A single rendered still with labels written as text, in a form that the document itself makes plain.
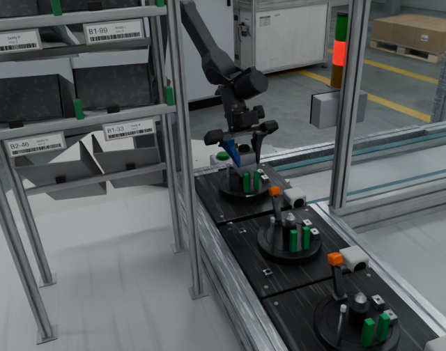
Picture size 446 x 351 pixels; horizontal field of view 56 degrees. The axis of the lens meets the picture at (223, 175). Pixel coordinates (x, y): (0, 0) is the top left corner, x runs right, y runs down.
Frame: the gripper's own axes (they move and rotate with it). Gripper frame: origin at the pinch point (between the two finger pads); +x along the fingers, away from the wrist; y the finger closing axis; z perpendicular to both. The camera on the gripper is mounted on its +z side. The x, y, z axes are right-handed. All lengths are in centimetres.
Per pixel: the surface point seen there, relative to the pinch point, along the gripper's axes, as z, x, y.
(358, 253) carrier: 22.5, 27.8, 10.7
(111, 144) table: -69, -23, -30
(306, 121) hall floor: -258, -55, 157
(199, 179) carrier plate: -15.0, 2.9, -9.9
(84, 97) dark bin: 26.1, -11.2, -35.7
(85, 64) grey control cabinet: -266, -139, -31
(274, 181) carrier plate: -7.6, 8.3, 9.0
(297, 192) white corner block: 2.0, 12.8, 10.2
